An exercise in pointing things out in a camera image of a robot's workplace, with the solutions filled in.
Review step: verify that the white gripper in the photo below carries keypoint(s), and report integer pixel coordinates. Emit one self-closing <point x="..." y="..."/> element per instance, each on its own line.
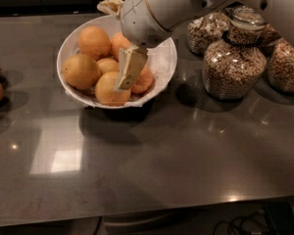
<point x="136" y="18"/>

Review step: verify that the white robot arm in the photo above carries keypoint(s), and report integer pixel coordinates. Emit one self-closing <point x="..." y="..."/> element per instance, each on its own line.
<point x="278" y="13"/>

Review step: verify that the orange top right in bowl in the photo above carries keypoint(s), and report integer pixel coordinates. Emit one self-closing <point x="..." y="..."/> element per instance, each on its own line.
<point x="118" y="42"/>

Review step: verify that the orange top left in bowl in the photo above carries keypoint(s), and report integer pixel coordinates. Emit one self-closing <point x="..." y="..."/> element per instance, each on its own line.
<point x="94" y="42"/>

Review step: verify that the small orange centre of bowl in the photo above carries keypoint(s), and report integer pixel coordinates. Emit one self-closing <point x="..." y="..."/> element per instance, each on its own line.
<point x="107" y="65"/>

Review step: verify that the white bowl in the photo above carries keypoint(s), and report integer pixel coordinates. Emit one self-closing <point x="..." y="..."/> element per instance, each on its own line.
<point x="163" y="62"/>

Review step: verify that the white paper lining in bowl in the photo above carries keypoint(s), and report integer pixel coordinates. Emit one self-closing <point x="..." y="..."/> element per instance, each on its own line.
<point x="160" y="61"/>

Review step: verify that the yellowish orange left in bowl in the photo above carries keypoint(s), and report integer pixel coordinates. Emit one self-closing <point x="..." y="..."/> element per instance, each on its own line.
<point x="80" y="71"/>

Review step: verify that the yellowish orange in bowl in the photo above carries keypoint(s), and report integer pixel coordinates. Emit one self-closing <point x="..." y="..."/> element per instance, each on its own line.
<point x="80" y="71"/>
<point x="106" y="93"/>

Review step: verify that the yellowish orange front in bowl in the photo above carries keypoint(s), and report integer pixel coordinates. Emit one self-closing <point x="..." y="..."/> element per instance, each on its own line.
<point x="106" y="93"/>

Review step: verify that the back left glass cereal jar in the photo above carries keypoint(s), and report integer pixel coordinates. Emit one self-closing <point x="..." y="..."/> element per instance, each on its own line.
<point x="204" y="31"/>

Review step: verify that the front glass jar of cereal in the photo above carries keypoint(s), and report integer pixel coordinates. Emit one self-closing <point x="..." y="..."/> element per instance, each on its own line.
<point x="234" y="64"/>

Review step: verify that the glass jar of cereal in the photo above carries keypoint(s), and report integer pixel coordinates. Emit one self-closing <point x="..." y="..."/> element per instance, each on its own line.
<point x="281" y="67"/>
<point x="234" y="64"/>

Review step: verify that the back right glass cereal jar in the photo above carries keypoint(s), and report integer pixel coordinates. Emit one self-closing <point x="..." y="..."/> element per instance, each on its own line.
<point x="270" y="36"/>

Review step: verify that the right glass jar of cereal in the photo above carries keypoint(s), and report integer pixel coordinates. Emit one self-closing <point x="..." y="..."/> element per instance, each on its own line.
<point x="281" y="67"/>

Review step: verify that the black box under table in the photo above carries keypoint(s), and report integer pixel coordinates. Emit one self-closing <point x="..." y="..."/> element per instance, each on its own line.
<point x="279" y="218"/>

